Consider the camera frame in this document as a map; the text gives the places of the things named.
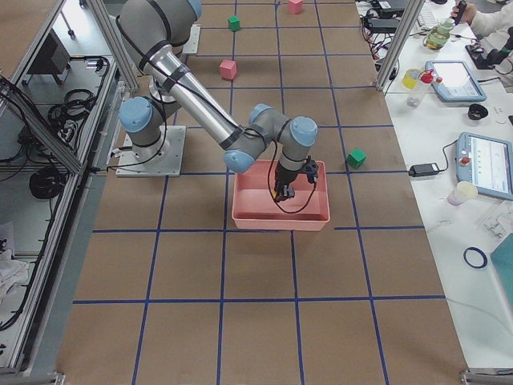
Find pink cube centre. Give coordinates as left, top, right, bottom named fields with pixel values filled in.
left=219, top=59, right=237, bottom=80

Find black round lens cap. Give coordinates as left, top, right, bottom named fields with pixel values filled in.
left=467, top=103, right=488, bottom=121

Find aluminium frame post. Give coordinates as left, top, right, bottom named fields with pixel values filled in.
left=374, top=0, right=424, bottom=91

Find black power adapter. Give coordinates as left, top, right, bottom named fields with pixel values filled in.
left=408, top=163, right=441, bottom=177

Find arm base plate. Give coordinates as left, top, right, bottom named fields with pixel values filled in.
left=183, top=24, right=201, bottom=55
left=115, top=125, right=186, bottom=178

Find far teach pendant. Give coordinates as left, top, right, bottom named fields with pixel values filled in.
left=425, top=60, right=487, bottom=103

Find white plastic cup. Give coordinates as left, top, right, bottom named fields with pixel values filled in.
left=446, top=181, right=479, bottom=206

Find pink plastic bin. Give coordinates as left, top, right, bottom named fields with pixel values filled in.
left=232, top=160, right=330, bottom=231

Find green glass teapot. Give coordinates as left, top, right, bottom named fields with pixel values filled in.
left=424, top=18, right=455, bottom=51

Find person's hand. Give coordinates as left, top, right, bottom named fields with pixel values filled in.
left=450, top=1, right=477, bottom=26

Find pink cube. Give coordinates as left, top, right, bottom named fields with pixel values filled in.
left=287, top=0, right=304, bottom=14
left=219, top=59, right=237, bottom=80

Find green cube near bin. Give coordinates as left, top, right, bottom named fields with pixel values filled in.
left=346, top=148, right=367, bottom=168

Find near teach pendant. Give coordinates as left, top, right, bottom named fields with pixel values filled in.
left=455, top=132, right=512, bottom=201

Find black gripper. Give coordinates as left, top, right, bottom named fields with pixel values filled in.
left=273, top=164, right=298, bottom=200

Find teal cutting mat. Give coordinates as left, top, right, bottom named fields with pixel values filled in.
left=491, top=233, right=513, bottom=303

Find green cube far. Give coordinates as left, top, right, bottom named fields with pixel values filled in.
left=227, top=15, right=241, bottom=32

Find blue tape ring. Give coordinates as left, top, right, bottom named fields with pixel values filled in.
left=463, top=247, right=489, bottom=270

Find teach pendant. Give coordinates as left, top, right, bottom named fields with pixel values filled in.
left=425, top=60, right=487, bottom=103
left=455, top=132, right=512, bottom=201

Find yellow tape roll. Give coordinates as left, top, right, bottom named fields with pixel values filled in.
left=402, top=68, right=422, bottom=90

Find pink cube far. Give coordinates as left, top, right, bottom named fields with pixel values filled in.
left=287, top=0, right=304, bottom=14

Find clear plastic bottle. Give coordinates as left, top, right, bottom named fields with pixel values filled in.
left=406, top=69, right=434, bottom=107

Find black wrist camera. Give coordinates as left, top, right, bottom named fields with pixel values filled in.
left=301, top=156, right=319, bottom=185

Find person's white sleeve forearm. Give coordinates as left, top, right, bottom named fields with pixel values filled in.
left=470, top=3, right=512, bottom=49

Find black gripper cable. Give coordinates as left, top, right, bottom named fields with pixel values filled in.
left=266, top=132, right=320, bottom=214

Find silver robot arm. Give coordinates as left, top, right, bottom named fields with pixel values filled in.
left=115, top=1, right=318, bottom=202

